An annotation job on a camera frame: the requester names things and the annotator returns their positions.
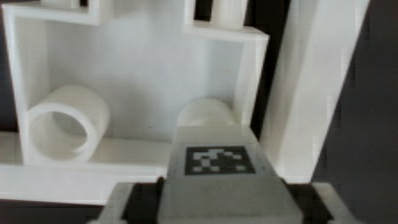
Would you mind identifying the white chair leg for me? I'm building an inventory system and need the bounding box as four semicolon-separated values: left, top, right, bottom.
157;98;303;224

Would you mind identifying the white chair seat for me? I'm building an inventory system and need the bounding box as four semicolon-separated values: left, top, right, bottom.
1;0;267;168

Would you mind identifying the white U-shaped fence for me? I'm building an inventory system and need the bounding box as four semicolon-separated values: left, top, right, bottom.
0;0;369;204

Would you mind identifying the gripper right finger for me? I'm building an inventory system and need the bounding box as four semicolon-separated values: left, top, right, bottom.
280;182;363;224

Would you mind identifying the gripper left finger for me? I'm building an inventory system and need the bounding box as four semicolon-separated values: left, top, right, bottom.
86;177;164;224

